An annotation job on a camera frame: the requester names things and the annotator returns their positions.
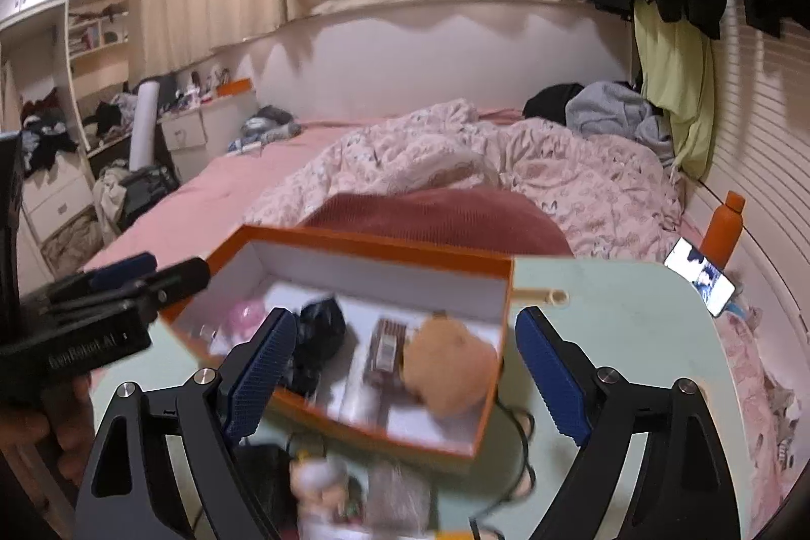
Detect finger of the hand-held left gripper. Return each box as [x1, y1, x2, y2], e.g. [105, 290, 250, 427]
[38, 253, 159, 302]
[47, 257, 212, 321]

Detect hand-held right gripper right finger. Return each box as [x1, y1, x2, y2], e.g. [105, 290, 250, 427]
[515, 306, 741, 540]

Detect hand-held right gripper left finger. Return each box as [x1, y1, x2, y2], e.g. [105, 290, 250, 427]
[72, 307, 298, 540]

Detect black lace cloth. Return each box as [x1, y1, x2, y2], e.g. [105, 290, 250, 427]
[285, 295, 348, 395]

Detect tan plush toy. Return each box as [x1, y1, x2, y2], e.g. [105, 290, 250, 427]
[401, 312, 501, 413]

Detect small doll figure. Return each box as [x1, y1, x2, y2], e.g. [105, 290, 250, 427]
[290, 448, 365, 540]

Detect brown chocolate packet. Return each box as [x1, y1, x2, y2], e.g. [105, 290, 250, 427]
[362, 317, 415, 389]

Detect orange cardboard box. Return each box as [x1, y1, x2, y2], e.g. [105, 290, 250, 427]
[158, 225, 515, 460]

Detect person's left hand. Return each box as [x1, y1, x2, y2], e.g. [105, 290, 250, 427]
[0, 372, 96, 484]

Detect pink round object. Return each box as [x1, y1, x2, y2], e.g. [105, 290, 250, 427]
[228, 300, 270, 335]

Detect black bag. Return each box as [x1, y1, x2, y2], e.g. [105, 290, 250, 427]
[117, 165, 181, 228]

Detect white drawer chest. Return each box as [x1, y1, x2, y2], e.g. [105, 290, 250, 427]
[19, 160, 96, 263]

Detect mint green cartoon table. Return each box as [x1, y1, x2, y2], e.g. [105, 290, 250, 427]
[89, 255, 760, 540]

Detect white roll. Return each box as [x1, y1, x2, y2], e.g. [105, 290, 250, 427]
[130, 79, 164, 171]

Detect white nightstand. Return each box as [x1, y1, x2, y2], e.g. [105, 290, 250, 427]
[158, 100, 257, 164]

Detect dark clothing pile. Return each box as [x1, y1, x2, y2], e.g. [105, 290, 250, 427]
[19, 97, 83, 174]

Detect grey clothes on bed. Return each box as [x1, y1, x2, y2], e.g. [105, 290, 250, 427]
[237, 105, 301, 149]

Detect smartphone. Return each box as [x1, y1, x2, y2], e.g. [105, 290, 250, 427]
[663, 236, 738, 318]

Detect grey packet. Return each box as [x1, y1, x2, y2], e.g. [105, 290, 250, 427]
[367, 461, 437, 534]

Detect dark red cushion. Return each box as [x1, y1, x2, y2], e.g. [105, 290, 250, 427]
[302, 184, 574, 259]

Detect pink patterned blanket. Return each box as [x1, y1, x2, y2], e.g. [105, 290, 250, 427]
[244, 99, 687, 263]

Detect orange bottle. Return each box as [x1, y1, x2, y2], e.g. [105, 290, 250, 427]
[705, 191, 746, 269]

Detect grey clothing heap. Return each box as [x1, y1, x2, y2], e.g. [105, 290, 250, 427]
[565, 81, 673, 161]

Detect black clothing heap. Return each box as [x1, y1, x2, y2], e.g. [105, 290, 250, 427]
[524, 83, 586, 123]

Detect yellow-green hanging garment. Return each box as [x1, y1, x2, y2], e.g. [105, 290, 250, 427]
[633, 0, 716, 180]

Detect black cable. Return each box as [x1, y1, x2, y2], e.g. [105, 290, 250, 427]
[468, 397, 539, 540]

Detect white wall shelf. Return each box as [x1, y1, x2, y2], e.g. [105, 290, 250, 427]
[66, 0, 131, 60]

